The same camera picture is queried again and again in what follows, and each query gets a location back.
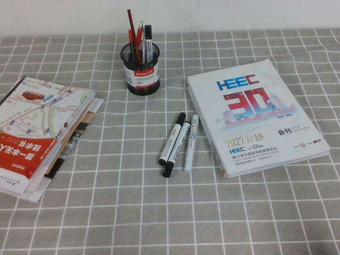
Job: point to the white marker with black caps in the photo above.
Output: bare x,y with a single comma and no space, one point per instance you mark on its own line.
172,138

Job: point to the white HEEC catalogue book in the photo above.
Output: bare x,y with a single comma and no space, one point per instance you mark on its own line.
252,127

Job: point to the red pencil with eraser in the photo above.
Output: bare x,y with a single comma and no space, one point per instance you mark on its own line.
131,22

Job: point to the silver ballpoint pen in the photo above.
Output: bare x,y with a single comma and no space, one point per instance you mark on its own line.
141,25

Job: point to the black-capped labelled marker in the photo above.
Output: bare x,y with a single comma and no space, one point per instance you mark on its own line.
177,148
147,32

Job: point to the black mesh pen holder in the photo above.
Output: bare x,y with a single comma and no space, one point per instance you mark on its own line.
140,88

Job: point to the thin red-capped pen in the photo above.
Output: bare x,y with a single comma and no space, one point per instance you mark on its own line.
131,35

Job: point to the red-capped pen with clip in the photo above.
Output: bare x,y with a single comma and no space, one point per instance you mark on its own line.
139,33

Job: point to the white book with orange edge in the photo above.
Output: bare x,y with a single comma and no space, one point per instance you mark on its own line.
223,173

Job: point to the brochure with brown photo cover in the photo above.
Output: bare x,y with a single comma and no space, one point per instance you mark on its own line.
71,140

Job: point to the white AgileX brochure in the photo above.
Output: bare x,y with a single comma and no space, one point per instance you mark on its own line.
10,186

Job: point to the stack of maps and brochures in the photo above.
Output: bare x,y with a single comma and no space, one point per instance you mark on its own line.
34,119

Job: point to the white paint pen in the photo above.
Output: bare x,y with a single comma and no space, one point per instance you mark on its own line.
191,143

